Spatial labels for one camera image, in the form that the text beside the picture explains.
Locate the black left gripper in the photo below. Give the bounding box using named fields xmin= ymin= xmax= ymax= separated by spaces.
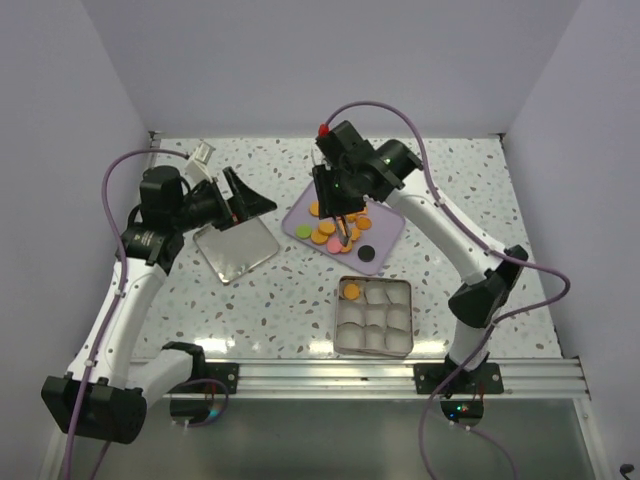
xmin=171 ymin=166 xmax=275 ymax=233

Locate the orange flower cookie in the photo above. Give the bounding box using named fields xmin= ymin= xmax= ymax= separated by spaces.
xmin=342 ymin=283 xmax=361 ymax=301

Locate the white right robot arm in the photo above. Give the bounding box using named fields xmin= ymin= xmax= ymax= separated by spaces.
xmin=312 ymin=121 xmax=528 ymax=393

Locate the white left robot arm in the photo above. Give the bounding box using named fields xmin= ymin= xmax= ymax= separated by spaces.
xmin=41 ymin=166 xmax=277 ymax=444

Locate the orange fish cookie right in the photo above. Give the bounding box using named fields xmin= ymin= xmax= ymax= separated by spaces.
xmin=347 ymin=211 xmax=367 ymax=223

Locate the pink round cookie lower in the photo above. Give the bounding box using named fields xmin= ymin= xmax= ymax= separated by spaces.
xmin=327 ymin=237 xmax=343 ymax=254

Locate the orange round cookie middle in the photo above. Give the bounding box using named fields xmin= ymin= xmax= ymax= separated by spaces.
xmin=317 ymin=221 xmax=336 ymax=236

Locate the orange round cookie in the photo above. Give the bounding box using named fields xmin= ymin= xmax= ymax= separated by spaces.
xmin=309 ymin=201 xmax=319 ymax=218
xmin=317 ymin=221 xmax=336 ymax=236
xmin=310 ymin=230 xmax=329 ymax=245

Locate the brown chip cookie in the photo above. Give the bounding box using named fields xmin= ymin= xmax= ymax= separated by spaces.
xmin=355 ymin=216 xmax=372 ymax=230

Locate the orange round cookie lower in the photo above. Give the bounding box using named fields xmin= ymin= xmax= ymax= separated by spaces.
xmin=310 ymin=230 xmax=329 ymax=245

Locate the lilac plastic tray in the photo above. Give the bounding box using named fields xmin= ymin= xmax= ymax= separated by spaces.
xmin=281 ymin=183 xmax=405 ymax=276

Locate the black sandwich cookie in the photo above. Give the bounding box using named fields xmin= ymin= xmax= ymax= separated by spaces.
xmin=357 ymin=245 xmax=376 ymax=263

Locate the orange round cookie top left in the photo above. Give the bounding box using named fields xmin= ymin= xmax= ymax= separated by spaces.
xmin=309 ymin=201 xmax=319 ymax=218

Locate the green round cookie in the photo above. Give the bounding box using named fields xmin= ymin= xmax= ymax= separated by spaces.
xmin=295 ymin=224 xmax=313 ymax=239

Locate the silver tin lid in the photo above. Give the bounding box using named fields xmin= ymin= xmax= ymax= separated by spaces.
xmin=193 ymin=218 xmax=279 ymax=285

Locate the square cookie tin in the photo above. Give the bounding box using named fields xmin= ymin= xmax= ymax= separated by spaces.
xmin=333 ymin=276 xmax=414 ymax=358

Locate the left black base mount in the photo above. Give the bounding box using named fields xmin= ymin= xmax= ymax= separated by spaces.
xmin=183 ymin=362 xmax=240 ymax=395

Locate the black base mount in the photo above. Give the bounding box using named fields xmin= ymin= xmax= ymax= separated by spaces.
xmin=413 ymin=360 xmax=505 ymax=396
xmin=183 ymin=362 xmax=240 ymax=395

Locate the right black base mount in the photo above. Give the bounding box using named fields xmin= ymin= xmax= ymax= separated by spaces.
xmin=413 ymin=360 xmax=505 ymax=396

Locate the aluminium mounting rail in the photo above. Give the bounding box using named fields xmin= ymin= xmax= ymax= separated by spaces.
xmin=74 ymin=355 xmax=589 ymax=401

